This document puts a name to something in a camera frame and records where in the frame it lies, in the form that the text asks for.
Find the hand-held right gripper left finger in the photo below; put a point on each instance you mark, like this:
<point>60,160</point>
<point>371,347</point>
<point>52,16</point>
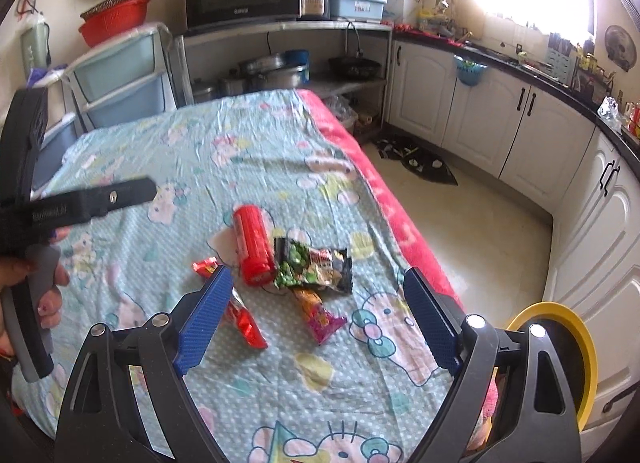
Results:
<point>202,323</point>

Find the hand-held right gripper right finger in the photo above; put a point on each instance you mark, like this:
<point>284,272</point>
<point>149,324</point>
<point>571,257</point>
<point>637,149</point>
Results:
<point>432,323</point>

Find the red snack wrapper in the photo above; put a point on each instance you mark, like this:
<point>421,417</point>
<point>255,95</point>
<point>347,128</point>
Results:
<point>245,323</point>

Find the yellow rimmed bin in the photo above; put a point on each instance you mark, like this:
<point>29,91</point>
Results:
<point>575,358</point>

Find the person's left hand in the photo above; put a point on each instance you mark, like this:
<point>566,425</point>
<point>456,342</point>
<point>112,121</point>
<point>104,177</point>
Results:
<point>52,300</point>

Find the red cylindrical packet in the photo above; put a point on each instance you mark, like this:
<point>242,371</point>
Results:
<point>255,245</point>

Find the orange pink snack wrapper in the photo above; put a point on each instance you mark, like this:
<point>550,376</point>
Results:
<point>320,318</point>

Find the green black snack packet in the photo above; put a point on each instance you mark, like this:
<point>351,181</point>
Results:
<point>310,263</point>

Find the plastic drawer cabinet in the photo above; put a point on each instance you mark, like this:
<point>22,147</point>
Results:
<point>120,88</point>

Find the dark floor mat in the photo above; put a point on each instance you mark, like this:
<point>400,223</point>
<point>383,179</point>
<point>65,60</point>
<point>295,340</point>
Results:
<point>425,163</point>

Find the pale green hanging container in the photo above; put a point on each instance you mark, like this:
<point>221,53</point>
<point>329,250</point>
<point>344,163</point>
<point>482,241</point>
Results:
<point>34,48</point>

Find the printed pale blue bed sheet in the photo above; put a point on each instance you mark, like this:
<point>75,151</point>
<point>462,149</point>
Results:
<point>240,158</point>

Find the red plastic basin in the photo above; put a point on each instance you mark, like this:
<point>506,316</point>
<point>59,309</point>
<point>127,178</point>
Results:
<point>117,20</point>

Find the white kitchen cabinets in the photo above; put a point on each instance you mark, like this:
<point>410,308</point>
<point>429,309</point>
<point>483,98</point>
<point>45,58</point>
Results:
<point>500,123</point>

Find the steel cooking pot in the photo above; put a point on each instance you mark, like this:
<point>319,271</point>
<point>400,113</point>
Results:
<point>275,73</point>

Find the blue hanging basket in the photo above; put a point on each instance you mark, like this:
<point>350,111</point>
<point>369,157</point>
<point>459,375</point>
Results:
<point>471,72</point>

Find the black frying pan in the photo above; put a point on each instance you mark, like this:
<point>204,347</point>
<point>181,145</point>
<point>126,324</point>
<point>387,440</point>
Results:
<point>354,68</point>

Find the black kitchen countertop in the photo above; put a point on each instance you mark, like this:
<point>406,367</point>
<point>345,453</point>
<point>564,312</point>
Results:
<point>530,70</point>

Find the pale blue utensil organizer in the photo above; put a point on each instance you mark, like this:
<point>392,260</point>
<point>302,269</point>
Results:
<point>561,55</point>

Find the pale cutting board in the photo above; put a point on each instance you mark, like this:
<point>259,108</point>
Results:
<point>465,5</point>

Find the blue plastic dish box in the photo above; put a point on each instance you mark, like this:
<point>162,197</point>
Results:
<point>357,7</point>

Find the decorative wall plate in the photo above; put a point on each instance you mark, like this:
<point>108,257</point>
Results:
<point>620,48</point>

